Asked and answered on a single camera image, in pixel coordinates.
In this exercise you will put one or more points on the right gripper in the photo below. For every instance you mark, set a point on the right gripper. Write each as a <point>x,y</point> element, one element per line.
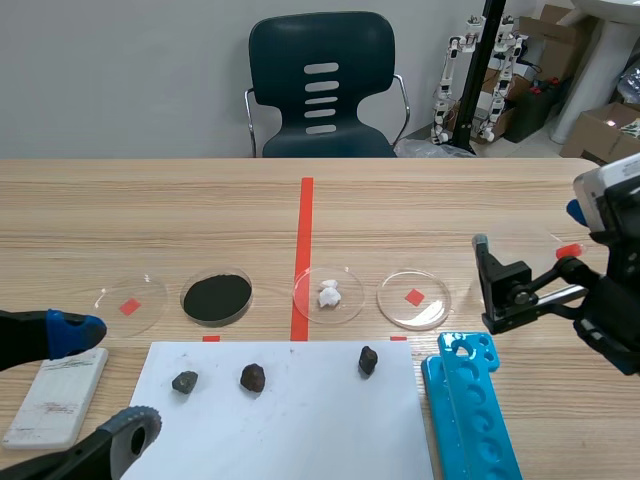
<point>622,300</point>

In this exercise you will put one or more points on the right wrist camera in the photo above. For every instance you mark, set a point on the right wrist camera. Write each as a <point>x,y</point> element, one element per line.
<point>612,182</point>

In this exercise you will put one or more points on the white wash basin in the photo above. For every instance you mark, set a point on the white wash basin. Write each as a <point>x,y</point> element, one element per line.
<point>595,60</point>

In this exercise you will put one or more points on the white lump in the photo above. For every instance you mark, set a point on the white lump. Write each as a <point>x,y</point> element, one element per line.
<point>329,294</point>

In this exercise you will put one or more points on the open brown cardboard box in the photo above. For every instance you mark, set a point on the open brown cardboard box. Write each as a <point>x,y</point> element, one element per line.
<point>547,40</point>

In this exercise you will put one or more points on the dropper with red bulb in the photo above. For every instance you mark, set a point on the dropper with red bulb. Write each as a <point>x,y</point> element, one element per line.
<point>570,249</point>

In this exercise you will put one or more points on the white sheet of paper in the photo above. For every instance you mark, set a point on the white sheet of paper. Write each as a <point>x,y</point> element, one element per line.
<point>280,425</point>

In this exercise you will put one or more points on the small white tile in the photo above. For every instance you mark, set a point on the small white tile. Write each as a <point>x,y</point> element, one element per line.
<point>55,400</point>

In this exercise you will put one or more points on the glass dish with black powder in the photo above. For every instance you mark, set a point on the glass dish with black powder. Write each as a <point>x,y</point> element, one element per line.
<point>217,298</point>

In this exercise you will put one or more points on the black metal pole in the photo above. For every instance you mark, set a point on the black metal pole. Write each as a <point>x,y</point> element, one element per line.
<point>477,75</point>

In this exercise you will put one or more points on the turquoise rack with round holes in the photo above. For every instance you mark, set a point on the turquoise rack with round holes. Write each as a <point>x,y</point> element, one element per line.
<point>470,410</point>

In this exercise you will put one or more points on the small dark stone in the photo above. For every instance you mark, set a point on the small dark stone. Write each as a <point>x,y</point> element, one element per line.
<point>184,382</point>
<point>252,379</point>
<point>367,361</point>

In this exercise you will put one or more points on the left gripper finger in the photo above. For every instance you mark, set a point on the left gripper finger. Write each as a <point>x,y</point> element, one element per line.
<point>30,340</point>
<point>100,445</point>

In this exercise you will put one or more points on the dark blue chair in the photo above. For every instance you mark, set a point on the dark blue chair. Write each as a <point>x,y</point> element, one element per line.
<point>322,75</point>

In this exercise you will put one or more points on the dark box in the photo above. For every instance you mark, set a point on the dark box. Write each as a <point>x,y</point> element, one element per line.
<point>535,112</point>

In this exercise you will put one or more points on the small white robot model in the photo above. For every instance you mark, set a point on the small white robot model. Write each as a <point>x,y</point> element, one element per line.
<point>505,75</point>
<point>445,85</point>

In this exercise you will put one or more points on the empty clear glass dish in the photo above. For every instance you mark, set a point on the empty clear glass dish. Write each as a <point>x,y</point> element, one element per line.
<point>414,300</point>
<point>131,305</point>

